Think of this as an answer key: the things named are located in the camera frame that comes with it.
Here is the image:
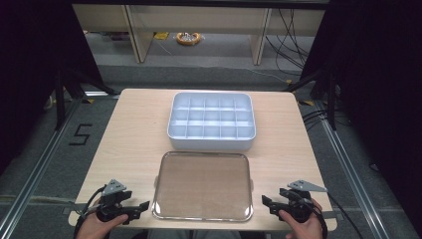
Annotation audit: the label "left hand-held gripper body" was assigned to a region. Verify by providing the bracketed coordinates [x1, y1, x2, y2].
[96, 178, 141, 224]

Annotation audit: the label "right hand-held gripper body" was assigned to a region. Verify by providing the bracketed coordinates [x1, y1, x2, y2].
[278, 179, 328, 224]

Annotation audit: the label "person's right hand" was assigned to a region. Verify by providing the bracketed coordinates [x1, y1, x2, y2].
[278, 198, 324, 239]

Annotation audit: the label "person's left hand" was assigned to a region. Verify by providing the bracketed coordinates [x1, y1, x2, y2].
[75, 213, 129, 239]

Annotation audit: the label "silver metal tray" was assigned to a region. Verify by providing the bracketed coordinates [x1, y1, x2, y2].
[151, 150, 255, 223]

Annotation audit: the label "black metal stand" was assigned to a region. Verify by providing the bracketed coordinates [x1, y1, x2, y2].
[53, 65, 117, 131]
[284, 68, 338, 131]

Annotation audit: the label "white compartment organizer box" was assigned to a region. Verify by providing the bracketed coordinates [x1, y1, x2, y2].
[166, 92, 257, 151]

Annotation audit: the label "black curtain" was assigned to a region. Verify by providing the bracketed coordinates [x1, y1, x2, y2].
[300, 0, 422, 233]
[0, 0, 105, 173]

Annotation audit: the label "bowl of snacks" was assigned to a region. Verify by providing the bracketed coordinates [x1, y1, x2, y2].
[175, 31, 202, 47]

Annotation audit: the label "beige wooden shelf unit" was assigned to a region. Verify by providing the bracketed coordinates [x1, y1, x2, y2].
[72, 3, 326, 66]

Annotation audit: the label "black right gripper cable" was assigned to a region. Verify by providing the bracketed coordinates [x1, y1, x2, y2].
[297, 192, 330, 239]

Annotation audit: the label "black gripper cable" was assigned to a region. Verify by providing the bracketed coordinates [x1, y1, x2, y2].
[297, 192, 330, 239]
[73, 185, 107, 239]

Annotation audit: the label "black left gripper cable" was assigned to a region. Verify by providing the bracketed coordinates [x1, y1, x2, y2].
[73, 185, 107, 239]

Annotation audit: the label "aluminium floor rail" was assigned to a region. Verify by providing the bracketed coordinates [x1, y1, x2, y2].
[0, 97, 85, 239]
[316, 101, 397, 239]

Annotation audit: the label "black floor cables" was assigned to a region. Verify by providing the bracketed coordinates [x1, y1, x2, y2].
[301, 108, 351, 128]

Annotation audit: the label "bundle of black cables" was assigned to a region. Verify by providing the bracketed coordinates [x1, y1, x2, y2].
[264, 8, 313, 77]

